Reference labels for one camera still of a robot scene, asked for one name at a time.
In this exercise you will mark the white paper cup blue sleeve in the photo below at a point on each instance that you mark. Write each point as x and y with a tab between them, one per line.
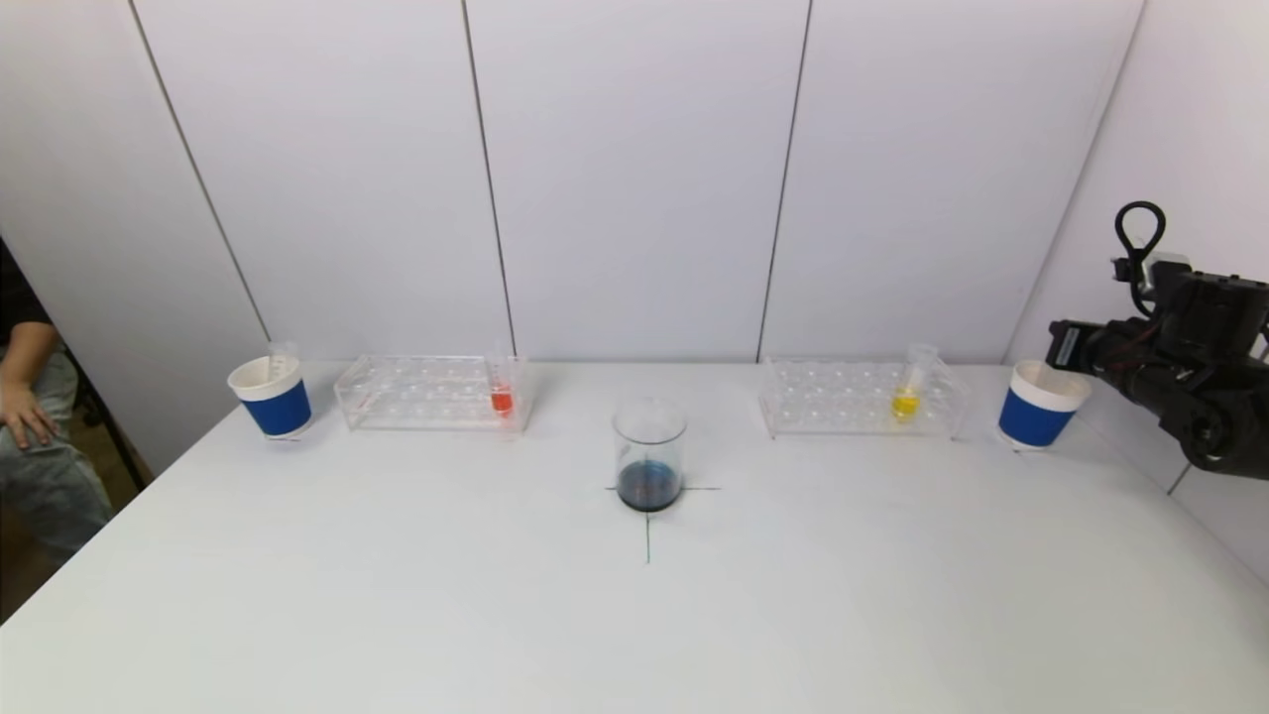
280	412
1031	418

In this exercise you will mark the test tube with blue pigment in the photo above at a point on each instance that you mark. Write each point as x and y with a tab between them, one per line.
284	355

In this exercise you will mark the test tube with yellow pigment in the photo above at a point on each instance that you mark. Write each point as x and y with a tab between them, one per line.
903	405

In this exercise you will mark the test tube with red pigment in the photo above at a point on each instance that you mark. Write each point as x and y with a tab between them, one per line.
503	401

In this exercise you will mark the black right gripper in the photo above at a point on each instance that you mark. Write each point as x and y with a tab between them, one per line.
1066	346

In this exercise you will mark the clear glass beaker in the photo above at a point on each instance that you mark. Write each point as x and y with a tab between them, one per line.
649	486

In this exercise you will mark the person in grey jeans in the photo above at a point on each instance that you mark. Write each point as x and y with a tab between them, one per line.
45	476

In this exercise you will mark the clear acrylic test tube rack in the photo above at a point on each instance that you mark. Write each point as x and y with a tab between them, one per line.
426	402
843	407

